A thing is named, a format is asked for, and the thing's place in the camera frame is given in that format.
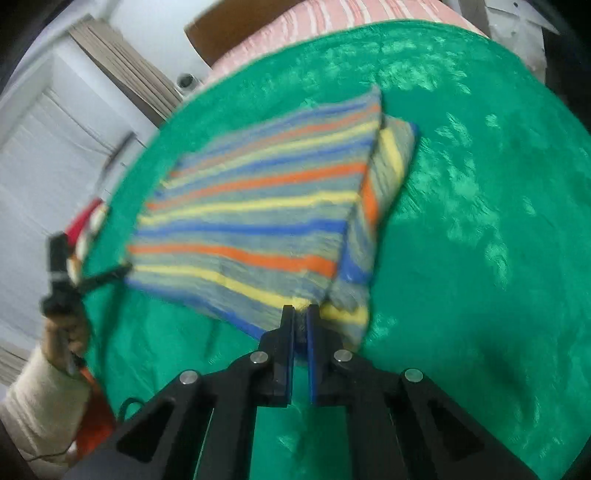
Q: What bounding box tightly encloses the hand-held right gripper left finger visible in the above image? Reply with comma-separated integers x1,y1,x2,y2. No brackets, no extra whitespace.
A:
62,305,296,480

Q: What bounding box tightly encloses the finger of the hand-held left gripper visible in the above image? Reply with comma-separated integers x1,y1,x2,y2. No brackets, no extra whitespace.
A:
79,264,134,292

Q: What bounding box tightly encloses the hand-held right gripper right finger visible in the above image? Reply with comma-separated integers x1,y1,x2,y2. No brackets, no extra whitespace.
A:
307,304,541,480

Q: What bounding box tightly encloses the striped knit sweater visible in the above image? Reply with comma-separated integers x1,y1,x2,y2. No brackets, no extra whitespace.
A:
126,85,421,352

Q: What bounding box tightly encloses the person's left hand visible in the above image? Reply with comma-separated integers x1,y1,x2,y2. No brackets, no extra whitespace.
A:
41,316,91,371

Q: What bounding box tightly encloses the striped pillow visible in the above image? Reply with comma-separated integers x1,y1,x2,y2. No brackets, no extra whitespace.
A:
67,205,112,283

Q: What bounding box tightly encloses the red cloth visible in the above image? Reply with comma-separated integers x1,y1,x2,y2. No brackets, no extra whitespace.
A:
67,199,103,237

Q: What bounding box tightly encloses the orange cloth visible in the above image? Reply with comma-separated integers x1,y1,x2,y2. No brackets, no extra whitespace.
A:
69,367,117,464

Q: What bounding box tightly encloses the beige curtain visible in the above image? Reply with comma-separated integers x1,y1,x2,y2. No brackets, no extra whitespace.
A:
68,18,186,126

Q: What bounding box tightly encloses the green blanket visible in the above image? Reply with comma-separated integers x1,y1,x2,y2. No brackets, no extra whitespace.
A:
81,21,591,480

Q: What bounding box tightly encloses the wooden bed headboard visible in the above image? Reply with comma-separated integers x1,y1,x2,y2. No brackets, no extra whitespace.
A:
185,0,298,66

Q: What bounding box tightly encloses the pink striped bed sheet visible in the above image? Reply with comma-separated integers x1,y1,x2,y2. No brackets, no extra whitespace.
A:
203,0,490,88

